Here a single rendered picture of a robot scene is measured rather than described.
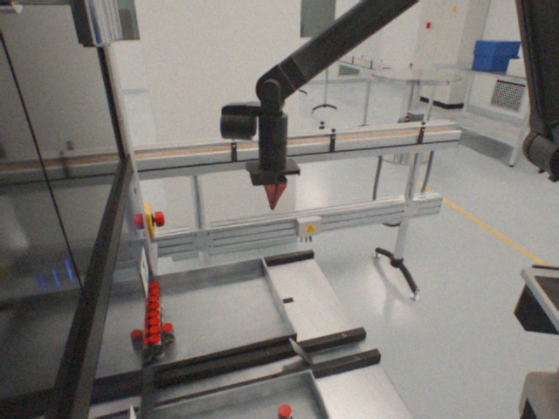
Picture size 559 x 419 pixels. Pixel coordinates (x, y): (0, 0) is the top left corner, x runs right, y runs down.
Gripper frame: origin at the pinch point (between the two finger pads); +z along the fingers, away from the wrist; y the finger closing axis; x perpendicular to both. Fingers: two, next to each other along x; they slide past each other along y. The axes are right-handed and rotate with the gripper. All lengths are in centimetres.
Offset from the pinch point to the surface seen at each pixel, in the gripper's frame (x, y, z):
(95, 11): 41, 22, -37
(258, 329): 15.0, 6.5, 20.1
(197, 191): -85, 12, 36
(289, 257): -5.3, -6.2, 18.9
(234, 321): 11.5, 10.9, 20.2
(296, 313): 12.5, -2.3, 20.2
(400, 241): -85, -101, 82
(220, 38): -143, -9, -24
